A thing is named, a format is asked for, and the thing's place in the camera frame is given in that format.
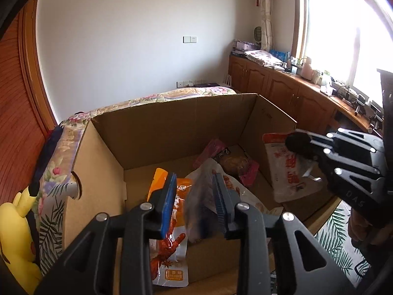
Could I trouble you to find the clear plastic container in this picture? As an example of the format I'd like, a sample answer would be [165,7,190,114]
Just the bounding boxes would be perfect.
[319,69,335,94]

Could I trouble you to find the patterned beige curtain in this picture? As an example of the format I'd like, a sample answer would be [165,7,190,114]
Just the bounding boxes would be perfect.
[255,0,274,51]

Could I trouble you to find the wooden framed window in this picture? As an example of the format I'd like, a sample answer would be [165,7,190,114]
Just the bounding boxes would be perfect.
[293,0,393,108]

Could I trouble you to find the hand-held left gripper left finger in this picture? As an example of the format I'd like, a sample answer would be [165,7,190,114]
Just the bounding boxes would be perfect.
[34,172,179,295]

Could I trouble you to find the orange crayfish print packet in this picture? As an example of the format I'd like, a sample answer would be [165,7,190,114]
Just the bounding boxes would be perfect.
[147,168,188,288]

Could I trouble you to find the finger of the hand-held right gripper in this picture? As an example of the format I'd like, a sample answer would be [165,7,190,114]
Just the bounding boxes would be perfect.
[285,143,388,192]
[286,128,385,152]

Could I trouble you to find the pink chicken leg packet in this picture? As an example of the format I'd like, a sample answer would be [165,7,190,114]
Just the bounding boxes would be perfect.
[193,139,260,186]

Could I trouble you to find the wooden window cabinet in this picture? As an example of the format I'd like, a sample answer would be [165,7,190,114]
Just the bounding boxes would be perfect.
[229,54,386,137]

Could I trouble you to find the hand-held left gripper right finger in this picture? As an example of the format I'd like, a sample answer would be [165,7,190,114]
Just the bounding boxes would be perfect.
[212,173,360,295]

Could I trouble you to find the yellow plush toy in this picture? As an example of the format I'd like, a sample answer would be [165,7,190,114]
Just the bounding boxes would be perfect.
[0,187,42,294]

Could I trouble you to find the white red snack packet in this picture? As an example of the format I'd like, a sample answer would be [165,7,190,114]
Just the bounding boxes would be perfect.
[262,133,324,203]

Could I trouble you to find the purple flat box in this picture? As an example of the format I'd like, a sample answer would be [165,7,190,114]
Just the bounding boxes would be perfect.
[233,39,261,51]

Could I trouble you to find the brown cardboard box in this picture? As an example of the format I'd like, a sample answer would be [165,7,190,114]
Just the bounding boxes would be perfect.
[37,93,342,295]

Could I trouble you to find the pink thermos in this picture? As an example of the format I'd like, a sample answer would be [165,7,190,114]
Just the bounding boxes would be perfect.
[300,57,314,82]

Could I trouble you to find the wooden slatted wardrobe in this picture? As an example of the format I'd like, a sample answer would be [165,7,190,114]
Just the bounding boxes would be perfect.
[0,0,59,203]

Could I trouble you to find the person's right hand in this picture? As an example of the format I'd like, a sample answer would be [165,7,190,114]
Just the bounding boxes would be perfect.
[348,210,371,248]

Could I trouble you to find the white crayfish print packet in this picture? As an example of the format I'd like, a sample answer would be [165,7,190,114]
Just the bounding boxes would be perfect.
[184,158,283,219]

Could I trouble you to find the floral blanket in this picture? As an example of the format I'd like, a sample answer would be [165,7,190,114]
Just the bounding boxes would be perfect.
[32,86,238,212]

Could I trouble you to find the blue packages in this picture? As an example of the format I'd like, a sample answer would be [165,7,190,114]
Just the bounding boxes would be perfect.
[270,49,291,62]

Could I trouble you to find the folded floral cloth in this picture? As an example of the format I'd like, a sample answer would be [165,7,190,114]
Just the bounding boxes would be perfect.
[244,49,284,68]

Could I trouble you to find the leaf print bedsheet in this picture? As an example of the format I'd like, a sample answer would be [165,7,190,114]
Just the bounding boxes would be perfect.
[37,183,373,295]

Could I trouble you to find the clear biscuit packet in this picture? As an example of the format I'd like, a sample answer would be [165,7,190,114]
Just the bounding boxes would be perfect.
[183,163,228,243]

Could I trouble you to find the dark blue blanket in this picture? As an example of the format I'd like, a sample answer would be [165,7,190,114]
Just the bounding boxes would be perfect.
[29,126,63,197]

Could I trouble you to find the black mini tripod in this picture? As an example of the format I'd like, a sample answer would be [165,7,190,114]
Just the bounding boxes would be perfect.
[350,95,367,116]

